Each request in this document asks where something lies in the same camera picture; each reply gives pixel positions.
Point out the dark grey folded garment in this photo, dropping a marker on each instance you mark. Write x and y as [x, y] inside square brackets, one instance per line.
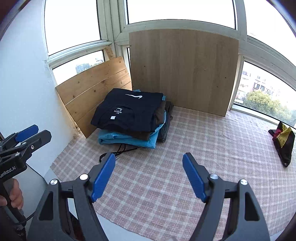
[162, 134]

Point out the pink plaid cloth mat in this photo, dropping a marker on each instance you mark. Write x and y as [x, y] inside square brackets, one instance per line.
[157, 194]

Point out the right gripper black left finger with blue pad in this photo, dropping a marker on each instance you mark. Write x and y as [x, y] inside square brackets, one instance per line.
[52, 219]

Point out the pine plank panel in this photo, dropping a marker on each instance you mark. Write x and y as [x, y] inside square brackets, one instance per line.
[83, 93]

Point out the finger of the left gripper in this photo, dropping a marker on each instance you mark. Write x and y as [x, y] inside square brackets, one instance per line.
[12, 140]
[29, 145]

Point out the brown folded garment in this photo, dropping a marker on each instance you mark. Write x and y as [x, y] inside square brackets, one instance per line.
[158, 119]

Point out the navy blue sweatshirt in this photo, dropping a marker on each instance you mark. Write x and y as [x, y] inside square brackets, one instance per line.
[128, 111]

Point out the teal folded garment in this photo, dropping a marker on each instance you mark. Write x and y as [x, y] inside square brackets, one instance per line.
[111, 137]

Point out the light wooden board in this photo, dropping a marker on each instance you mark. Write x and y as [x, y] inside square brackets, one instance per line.
[193, 69]

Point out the person's left hand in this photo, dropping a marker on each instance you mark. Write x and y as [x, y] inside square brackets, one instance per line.
[16, 195]

